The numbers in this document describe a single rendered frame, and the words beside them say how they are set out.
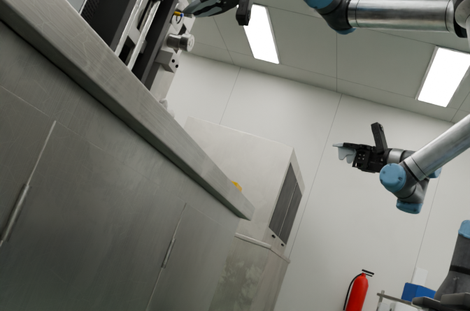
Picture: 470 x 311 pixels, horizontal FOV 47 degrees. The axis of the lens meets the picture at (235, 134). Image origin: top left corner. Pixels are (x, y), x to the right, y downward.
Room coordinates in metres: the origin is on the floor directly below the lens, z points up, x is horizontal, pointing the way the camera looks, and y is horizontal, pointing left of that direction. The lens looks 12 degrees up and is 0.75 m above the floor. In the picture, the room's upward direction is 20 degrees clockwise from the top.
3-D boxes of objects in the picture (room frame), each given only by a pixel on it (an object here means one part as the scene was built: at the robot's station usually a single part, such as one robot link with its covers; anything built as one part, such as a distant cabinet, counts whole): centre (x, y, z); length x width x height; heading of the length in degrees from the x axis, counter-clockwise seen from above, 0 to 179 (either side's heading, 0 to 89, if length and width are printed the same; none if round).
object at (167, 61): (1.22, 0.22, 1.05); 0.06 x 0.05 x 0.31; 75
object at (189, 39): (1.21, 0.18, 1.18); 0.04 x 0.02 x 0.04; 165
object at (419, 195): (1.62, -0.56, 1.12); 0.11 x 0.08 x 0.11; 137
